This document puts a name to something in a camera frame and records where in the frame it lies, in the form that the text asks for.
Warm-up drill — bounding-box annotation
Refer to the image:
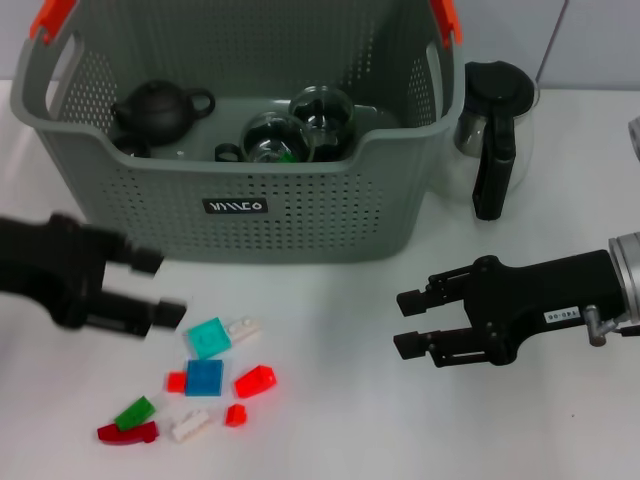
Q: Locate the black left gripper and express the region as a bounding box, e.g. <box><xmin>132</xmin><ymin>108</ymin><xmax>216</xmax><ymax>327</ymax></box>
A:
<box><xmin>0</xmin><ymin>212</ymin><xmax>189</xmax><ymax>341</ymax></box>

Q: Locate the small black clay teacup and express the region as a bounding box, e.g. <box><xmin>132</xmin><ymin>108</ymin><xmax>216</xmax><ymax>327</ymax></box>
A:
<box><xmin>112</xmin><ymin>133</ymin><xmax>153</xmax><ymax>159</ymax></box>

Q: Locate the small orange sloped brick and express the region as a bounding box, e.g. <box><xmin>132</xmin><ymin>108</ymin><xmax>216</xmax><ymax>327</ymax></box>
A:
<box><xmin>224</xmin><ymin>403</ymin><xmax>249</xmax><ymax>429</ymax></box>

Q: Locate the dark red curved brick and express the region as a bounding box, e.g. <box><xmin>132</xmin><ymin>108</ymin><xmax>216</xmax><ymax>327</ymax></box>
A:
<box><xmin>96</xmin><ymin>419</ymin><xmax>160</xmax><ymax>445</ymax></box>

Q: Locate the large orange sloped brick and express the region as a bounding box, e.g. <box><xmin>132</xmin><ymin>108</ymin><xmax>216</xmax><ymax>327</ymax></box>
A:
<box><xmin>233</xmin><ymin>364</ymin><xmax>278</xmax><ymax>400</ymax></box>

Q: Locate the white building brick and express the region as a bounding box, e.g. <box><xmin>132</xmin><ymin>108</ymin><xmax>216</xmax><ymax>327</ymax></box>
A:
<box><xmin>167</xmin><ymin>408</ymin><xmax>211</xmax><ymax>444</ymax></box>
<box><xmin>227</xmin><ymin>315</ymin><xmax>264</xmax><ymax>344</ymax></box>

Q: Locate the grey perforated storage basket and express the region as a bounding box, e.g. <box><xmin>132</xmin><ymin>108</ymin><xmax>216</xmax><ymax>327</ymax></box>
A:
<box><xmin>9</xmin><ymin>0</ymin><xmax>466</xmax><ymax>264</ymax></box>

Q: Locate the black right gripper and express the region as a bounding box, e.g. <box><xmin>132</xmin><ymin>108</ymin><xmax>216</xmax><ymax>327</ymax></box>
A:
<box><xmin>393</xmin><ymin>249</ymin><xmax>624</xmax><ymax>369</ymax></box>

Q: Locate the glass carafe black lid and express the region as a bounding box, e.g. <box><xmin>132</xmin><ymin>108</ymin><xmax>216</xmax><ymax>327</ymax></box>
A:
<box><xmin>447</xmin><ymin>60</ymin><xmax>541</xmax><ymax>222</ymax></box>

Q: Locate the black clay teapot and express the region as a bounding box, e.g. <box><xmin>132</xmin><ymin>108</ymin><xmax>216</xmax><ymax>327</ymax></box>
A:
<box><xmin>109</xmin><ymin>79</ymin><xmax>216</xmax><ymax>146</ymax></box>

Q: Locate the teal square building brick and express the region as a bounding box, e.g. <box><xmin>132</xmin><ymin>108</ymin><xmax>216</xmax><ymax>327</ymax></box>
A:
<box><xmin>186</xmin><ymin>317</ymin><xmax>232</xmax><ymax>360</ymax></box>

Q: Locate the blue square building brick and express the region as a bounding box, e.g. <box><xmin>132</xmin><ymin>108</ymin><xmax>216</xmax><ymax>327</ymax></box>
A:
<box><xmin>184</xmin><ymin>358</ymin><xmax>225</xmax><ymax>398</ymax></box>

